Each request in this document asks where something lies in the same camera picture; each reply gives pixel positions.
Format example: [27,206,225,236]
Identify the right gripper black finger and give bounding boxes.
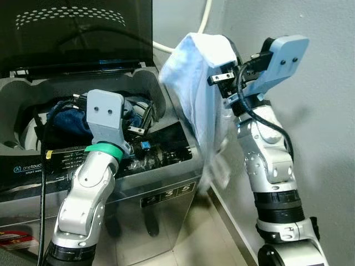
[208,71,237,85]

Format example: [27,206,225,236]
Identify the pale white cloth garment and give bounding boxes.
[159,32,239,195]

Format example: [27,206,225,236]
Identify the grey top-load washing machine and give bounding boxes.
[0,65,203,266]

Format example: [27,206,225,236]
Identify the dark tinted washer lid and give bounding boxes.
[0,0,154,78]

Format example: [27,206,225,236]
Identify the red white sticker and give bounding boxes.
[0,230,37,250]

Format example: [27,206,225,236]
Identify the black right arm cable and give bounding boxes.
[236,55,295,167]

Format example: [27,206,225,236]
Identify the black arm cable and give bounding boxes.
[236,55,295,167]
[33,108,52,266]

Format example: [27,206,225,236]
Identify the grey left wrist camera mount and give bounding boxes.
[86,89,132,157]

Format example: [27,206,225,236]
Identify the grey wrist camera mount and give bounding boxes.
[86,89,132,157]
[225,35,310,109]

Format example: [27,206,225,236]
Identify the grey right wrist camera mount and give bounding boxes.
[225,35,310,109]

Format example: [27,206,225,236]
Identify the white water hose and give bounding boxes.
[153,0,213,54]

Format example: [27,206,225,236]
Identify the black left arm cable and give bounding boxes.
[33,108,52,266]

